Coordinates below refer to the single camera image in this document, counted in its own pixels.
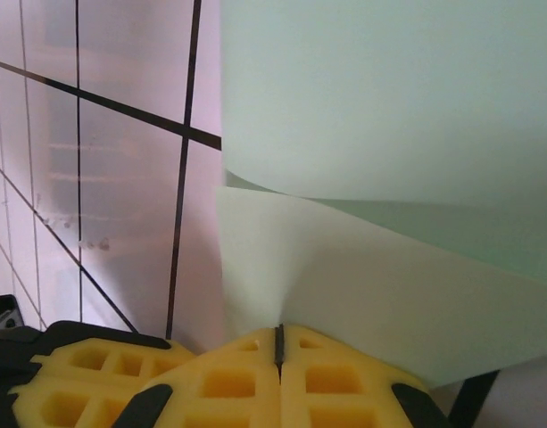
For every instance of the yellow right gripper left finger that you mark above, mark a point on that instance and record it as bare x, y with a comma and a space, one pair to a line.
228, 388

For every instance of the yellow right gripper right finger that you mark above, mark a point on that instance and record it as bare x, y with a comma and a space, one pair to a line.
340, 388

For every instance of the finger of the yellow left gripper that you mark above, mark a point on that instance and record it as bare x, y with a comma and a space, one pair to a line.
90, 388
108, 343

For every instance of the light green paper sheet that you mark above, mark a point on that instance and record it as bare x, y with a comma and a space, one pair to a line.
389, 111

